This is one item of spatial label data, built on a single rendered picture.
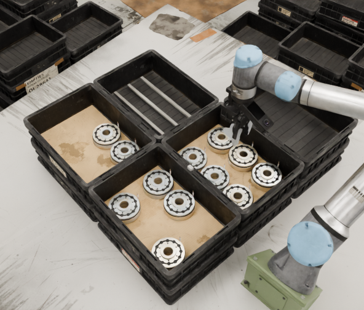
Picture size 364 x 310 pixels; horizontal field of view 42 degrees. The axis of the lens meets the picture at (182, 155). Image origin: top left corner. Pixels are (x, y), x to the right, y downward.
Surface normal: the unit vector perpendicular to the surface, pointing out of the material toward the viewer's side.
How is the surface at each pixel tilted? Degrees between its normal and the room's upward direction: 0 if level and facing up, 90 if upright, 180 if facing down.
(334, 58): 0
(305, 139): 0
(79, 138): 0
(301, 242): 52
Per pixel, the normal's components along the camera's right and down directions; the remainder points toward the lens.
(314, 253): -0.48, 0.09
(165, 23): 0.03, -0.61
